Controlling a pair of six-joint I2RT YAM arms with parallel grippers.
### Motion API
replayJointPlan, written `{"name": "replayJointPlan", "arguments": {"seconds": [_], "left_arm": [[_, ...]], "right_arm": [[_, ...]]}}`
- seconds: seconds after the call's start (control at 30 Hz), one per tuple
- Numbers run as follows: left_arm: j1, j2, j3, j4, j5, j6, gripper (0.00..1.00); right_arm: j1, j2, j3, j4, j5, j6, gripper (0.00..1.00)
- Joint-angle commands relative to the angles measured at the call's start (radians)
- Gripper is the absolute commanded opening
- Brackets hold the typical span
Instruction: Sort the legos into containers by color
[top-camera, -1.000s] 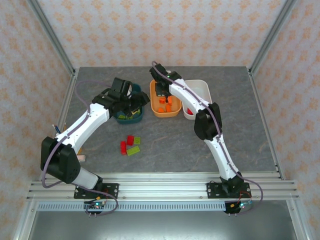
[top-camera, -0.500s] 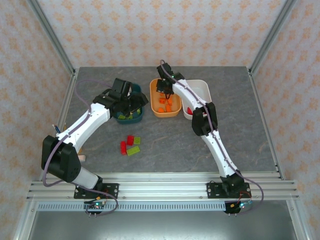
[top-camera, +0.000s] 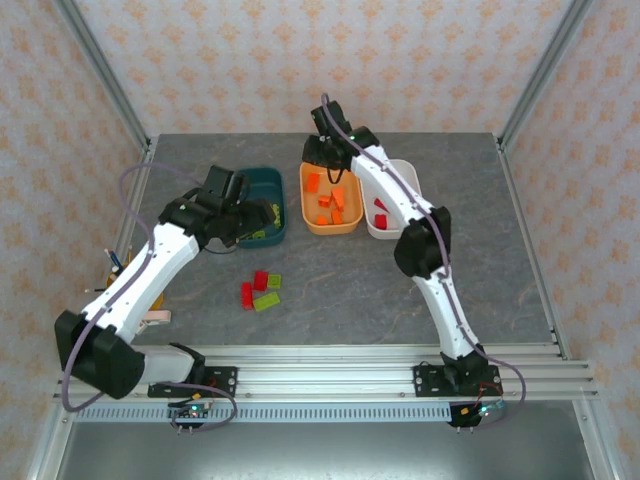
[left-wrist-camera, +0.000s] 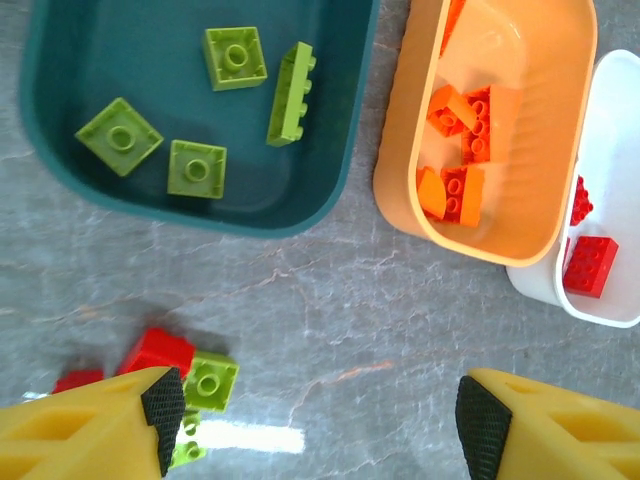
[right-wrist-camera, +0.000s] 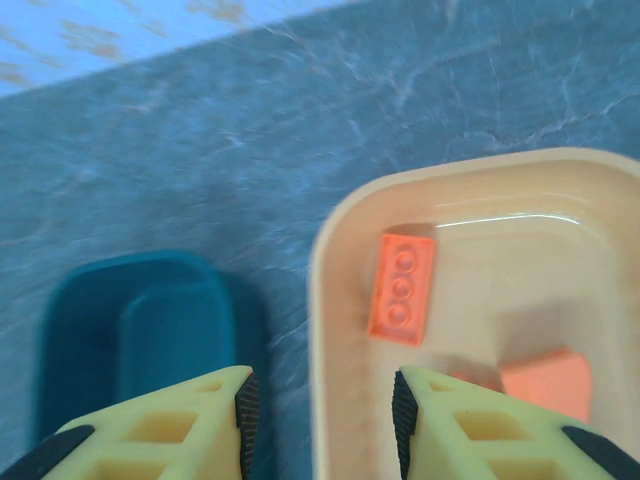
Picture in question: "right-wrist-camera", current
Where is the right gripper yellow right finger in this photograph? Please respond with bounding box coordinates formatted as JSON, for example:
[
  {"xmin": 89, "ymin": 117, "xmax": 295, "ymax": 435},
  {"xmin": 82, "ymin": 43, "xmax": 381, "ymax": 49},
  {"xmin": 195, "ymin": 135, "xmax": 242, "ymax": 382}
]
[{"xmin": 390, "ymin": 364, "xmax": 640, "ymax": 480}]

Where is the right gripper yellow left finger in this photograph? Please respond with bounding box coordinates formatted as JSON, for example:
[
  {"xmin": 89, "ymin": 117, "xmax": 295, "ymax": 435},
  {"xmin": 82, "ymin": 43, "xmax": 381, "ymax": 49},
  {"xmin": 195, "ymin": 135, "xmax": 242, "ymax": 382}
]
[{"xmin": 0, "ymin": 365, "xmax": 261, "ymax": 480}]

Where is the orange lego wedge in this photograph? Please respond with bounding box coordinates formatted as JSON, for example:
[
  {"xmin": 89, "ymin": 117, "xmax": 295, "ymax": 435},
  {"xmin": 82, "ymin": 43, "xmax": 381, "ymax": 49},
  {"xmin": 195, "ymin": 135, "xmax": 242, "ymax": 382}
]
[{"xmin": 499, "ymin": 345, "xmax": 592, "ymax": 426}]

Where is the orange lego brick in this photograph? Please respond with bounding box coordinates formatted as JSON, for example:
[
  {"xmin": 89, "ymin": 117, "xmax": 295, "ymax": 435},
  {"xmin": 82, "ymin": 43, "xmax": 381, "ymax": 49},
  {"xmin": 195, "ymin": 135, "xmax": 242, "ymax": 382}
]
[{"xmin": 367, "ymin": 232, "xmax": 435, "ymax": 347}]

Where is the teal plastic container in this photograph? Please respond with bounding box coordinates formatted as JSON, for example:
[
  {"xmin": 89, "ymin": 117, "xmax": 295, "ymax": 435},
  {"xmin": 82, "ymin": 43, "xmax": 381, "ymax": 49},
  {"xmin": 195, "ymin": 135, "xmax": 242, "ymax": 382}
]
[{"xmin": 32, "ymin": 249, "xmax": 274, "ymax": 480}]

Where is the orange plastic container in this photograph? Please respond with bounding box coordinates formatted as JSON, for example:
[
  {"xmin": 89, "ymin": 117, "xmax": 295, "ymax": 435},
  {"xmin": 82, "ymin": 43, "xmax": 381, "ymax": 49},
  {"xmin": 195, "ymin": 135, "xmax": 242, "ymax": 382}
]
[{"xmin": 308, "ymin": 148, "xmax": 640, "ymax": 480}]

